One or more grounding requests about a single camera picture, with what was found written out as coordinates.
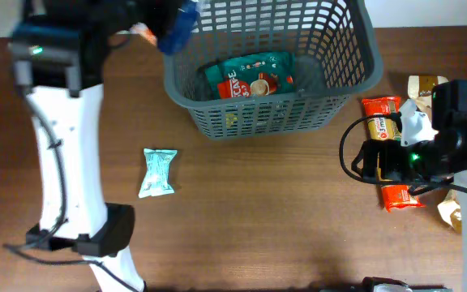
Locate right black cable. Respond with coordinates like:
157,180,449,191
338,113,467,208

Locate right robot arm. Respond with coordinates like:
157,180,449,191
339,79,467,291

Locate spaghetti packet orange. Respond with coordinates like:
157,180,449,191
361,97,424,213

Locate grey plastic basket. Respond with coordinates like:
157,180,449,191
164,0,383,140

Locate green coffee bag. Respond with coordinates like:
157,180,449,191
204,51,295,99

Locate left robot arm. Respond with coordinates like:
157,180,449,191
7,0,200,291

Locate light teal snack packet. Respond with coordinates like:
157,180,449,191
139,148,178,198

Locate cream cookie bag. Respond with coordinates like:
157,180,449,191
407,75,448,118
437,190,462,234

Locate tissue multipack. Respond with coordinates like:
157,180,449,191
130,0,201,56

